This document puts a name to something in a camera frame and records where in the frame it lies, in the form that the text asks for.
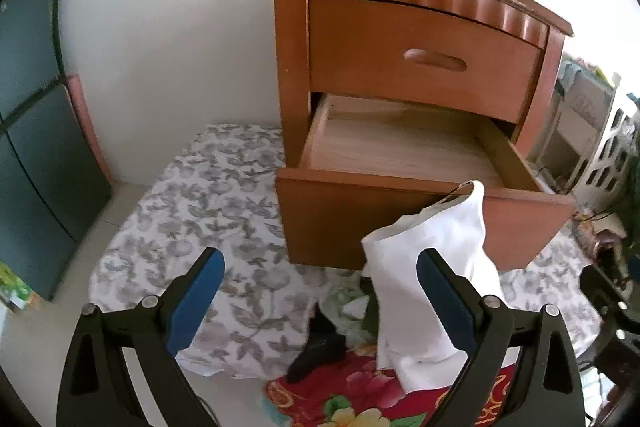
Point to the red floral blanket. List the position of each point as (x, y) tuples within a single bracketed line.
[(350, 397)]

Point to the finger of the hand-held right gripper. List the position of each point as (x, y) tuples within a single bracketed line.
[(607, 292)]

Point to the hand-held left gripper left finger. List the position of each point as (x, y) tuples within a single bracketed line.
[(195, 302)]

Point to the white striped underwear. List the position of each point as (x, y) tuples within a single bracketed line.
[(425, 232)]

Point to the teal cloth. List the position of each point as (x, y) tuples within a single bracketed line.
[(567, 74)]

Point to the grey floral blanket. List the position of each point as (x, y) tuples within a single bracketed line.
[(200, 207)]

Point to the dark green cabinet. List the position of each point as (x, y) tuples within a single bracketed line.
[(40, 132)]

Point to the green yellow box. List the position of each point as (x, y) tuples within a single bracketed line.
[(17, 287)]

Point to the pink pole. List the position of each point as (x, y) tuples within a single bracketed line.
[(90, 132)]

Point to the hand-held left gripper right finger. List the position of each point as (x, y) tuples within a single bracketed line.
[(447, 302)]

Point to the mint lace underwear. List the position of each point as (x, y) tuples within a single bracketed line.
[(335, 307)]

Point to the black lace underwear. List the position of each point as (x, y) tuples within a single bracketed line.
[(320, 347)]

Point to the wooden nightstand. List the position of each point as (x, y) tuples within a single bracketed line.
[(290, 57)]

